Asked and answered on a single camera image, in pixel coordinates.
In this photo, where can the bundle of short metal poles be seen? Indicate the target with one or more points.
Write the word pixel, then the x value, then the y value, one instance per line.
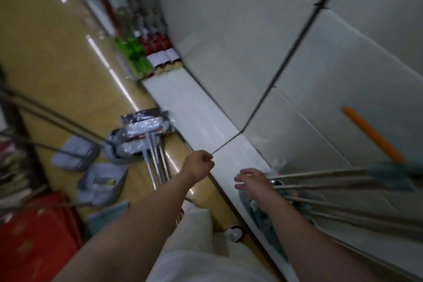
pixel 156 162

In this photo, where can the metal mop pole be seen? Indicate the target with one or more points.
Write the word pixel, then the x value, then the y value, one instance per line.
pixel 363 223
pixel 330 186
pixel 320 173
pixel 350 209

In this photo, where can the round grey mop head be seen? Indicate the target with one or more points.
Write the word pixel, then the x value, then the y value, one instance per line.
pixel 120 151

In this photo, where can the person's right hand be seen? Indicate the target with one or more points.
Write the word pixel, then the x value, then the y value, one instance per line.
pixel 257 185

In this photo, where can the person's white clothing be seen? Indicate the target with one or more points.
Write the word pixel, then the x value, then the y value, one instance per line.
pixel 201 252

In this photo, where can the teal flat packet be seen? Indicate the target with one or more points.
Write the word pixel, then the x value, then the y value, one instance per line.
pixel 107 217

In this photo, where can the person's white black shoe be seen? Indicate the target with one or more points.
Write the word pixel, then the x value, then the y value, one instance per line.
pixel 235 234

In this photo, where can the person's left fingers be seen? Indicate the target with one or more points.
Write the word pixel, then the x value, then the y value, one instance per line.
pixel 208 162

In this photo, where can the row of red bottles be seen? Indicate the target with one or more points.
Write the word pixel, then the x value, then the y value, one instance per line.
pixel 160 55

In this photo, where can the person's left hand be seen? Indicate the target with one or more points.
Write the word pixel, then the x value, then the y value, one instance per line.
pixel 198 165

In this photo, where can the row of green packets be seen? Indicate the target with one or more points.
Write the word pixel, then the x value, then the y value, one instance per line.
pixel 135 53

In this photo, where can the red box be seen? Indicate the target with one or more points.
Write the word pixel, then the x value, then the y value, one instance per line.
pixel 36 242

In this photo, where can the white shelf base ledge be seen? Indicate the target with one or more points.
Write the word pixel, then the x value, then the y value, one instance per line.
pixel 198 116

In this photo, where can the grey-blue dustpan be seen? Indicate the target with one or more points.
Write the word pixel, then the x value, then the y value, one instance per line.
pixel 100 184
pixel 74 154

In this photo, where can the silver wrapped mop pack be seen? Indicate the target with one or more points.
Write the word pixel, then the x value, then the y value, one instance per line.
pixel 147 124

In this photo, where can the bundle of teal mop heads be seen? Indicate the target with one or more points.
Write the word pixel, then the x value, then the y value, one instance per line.
pixel 264 225

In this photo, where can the rack of mixed dark goods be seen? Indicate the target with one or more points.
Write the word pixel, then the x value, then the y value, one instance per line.
pixel 16 172

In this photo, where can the person's right fingers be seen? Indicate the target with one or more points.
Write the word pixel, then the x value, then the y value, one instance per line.
pixel 245 177

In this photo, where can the person's left forearm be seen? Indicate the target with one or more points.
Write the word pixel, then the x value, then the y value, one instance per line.
pixel 138 229

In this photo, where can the person's right forearm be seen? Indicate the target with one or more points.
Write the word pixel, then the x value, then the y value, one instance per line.
pixel 304 242

